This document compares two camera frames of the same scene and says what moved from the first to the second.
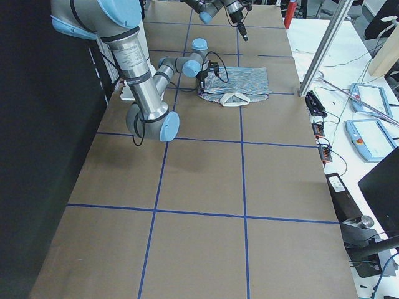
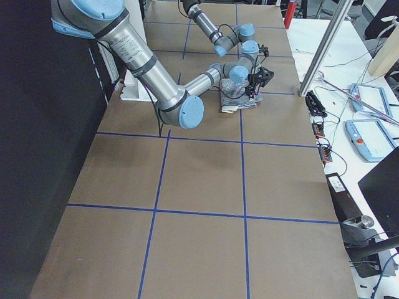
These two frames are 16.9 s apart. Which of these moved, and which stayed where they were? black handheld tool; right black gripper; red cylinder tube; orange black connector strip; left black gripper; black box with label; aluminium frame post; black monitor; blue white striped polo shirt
Moved: left black gripper; right black gripper; blue white striped polo shirt
Stayed: black handheld tool; red cylinder tube; black monitor; aluminium frame post; orange black connector strip; black box with label
